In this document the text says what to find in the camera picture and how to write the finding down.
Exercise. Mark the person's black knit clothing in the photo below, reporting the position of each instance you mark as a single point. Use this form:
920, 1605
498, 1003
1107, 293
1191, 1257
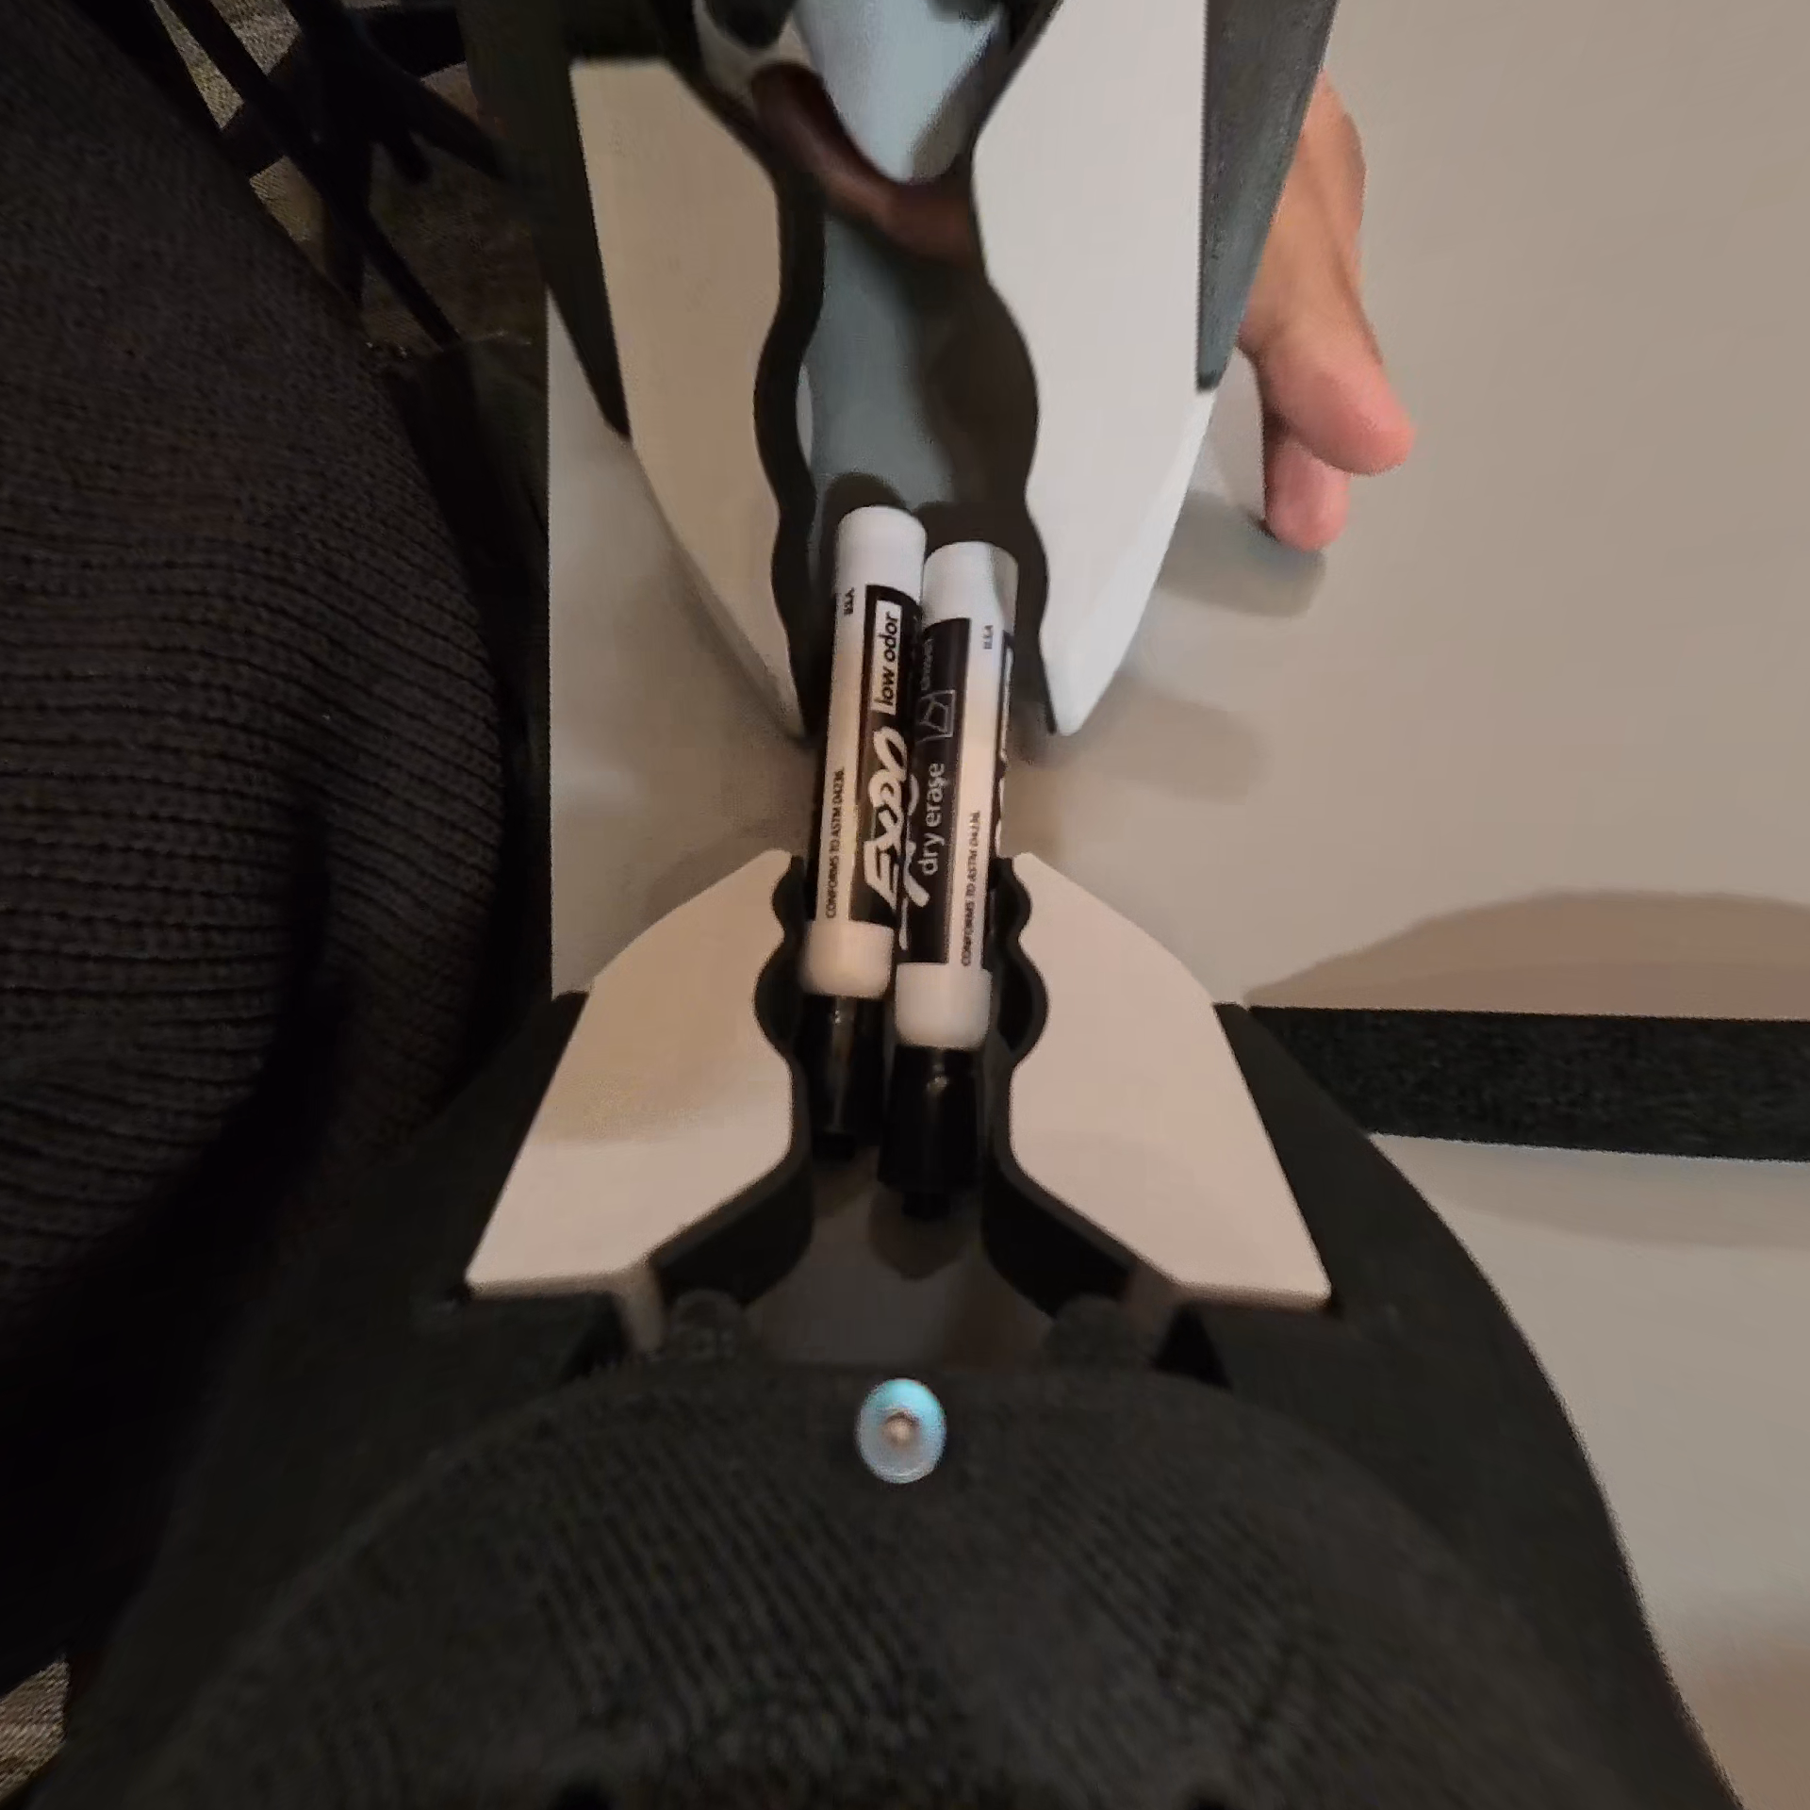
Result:
213, 708

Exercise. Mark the person's left hand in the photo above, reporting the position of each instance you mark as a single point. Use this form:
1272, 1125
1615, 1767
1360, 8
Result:
1331, 354

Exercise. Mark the black dry erase marker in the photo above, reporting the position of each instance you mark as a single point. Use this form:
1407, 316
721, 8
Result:
856, 736
947, 791

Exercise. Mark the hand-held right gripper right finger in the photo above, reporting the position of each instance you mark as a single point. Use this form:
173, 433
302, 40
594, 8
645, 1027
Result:
1146, 1132

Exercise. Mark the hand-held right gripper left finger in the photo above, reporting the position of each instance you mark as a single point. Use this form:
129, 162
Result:
652, 1132

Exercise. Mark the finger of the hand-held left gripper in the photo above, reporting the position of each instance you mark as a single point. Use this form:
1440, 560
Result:
680, 283
1104, 354

